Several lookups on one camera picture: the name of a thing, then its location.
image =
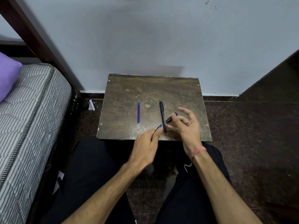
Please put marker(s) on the dark wooden cabinet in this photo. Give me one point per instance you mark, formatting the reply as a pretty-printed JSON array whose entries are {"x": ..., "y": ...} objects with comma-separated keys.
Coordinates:
[{"x": 275, "y": 83}]

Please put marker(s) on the person's right thumb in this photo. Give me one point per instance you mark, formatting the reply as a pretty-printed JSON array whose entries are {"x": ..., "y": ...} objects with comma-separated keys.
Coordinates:
[{"x": 175, "y": 129}]

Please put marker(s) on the grey striped mattress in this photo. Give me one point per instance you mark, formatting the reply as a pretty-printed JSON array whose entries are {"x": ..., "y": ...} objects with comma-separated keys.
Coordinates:
[{"x": 30, "y": 118}]

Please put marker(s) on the black trousers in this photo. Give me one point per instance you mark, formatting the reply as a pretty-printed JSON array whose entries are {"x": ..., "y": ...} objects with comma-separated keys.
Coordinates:
[{"x": 93, "y": 165}]

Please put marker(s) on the purple pillow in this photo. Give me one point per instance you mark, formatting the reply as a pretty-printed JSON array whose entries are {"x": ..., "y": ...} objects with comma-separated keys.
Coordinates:
[{"x": 8, "y": 72}]

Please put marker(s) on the small brown wooden table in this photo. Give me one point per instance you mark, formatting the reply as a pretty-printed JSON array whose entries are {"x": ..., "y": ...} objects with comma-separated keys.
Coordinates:
[{"x": 130, "y": 90}]

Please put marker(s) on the person's right forearm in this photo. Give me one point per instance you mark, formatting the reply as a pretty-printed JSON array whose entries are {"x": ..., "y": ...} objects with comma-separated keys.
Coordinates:
[{"x": 219, "y": 191}]

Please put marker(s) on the flat white paper piece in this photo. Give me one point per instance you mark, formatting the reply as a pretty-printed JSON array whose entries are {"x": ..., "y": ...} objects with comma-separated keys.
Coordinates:
[{"x": 58, "y": 181}]

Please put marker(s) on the black pen barrel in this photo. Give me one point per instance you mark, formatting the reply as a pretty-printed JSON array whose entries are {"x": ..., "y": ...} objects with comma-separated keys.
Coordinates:
[{"x": 162, "y": 114}]

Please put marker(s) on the crumpled white paper scrap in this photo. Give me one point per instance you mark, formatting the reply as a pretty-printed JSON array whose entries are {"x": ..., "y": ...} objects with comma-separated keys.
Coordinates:
[{"x": 91, "y": 105}]

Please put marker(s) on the person's left thumb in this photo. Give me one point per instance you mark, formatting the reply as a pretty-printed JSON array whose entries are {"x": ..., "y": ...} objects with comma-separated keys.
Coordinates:
[{"x": 157, "y": 136}]

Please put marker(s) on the person's left forearm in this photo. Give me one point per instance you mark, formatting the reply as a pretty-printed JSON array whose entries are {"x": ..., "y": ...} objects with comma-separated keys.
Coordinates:
[{"x": 105, "y": 193}]

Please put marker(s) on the person's right hand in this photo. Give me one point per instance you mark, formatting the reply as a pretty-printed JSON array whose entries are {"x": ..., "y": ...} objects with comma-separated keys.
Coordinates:
[{"x": 191, "y": 135}]

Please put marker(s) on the blue pen refill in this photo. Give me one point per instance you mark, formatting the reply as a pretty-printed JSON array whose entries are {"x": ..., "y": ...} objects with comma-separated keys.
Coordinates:
[{"x": 138, "y": 114}]

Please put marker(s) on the black pen part blue end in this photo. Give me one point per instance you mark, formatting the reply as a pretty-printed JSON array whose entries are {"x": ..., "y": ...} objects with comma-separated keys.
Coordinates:
[{"x": 170, "y": 119}]

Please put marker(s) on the small blue pen tip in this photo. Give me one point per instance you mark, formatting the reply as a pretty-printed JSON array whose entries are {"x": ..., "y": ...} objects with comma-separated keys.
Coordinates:
[{"x": 159, "y": 126}]

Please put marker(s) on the person's left hand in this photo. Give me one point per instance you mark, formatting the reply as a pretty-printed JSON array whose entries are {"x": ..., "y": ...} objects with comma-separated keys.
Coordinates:
[{"x": 142, "y": 151}]

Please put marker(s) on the dark wooden bed frame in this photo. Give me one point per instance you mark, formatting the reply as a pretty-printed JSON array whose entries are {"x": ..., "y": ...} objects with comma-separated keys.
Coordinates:
[{"x": 35, "y": 37}]

